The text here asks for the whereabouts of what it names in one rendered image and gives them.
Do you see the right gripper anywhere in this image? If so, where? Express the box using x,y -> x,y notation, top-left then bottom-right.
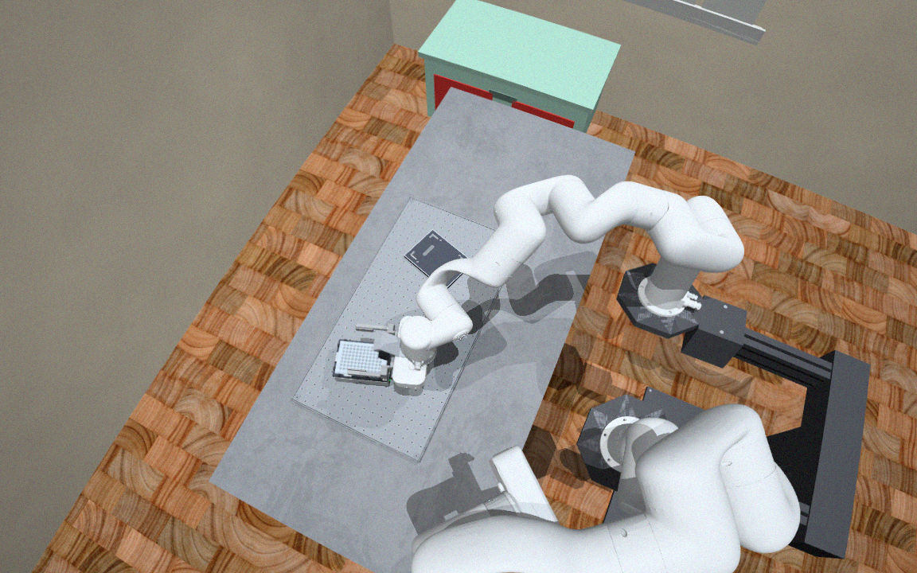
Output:
347,316 -> 431,388

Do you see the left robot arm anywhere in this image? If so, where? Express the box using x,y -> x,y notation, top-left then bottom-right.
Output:
411,403 -> 800,573

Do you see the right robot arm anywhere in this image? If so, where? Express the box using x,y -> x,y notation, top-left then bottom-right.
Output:
373,175 -> 744,370

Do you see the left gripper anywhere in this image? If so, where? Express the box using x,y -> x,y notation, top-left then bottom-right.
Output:
490,446 -> 560,524

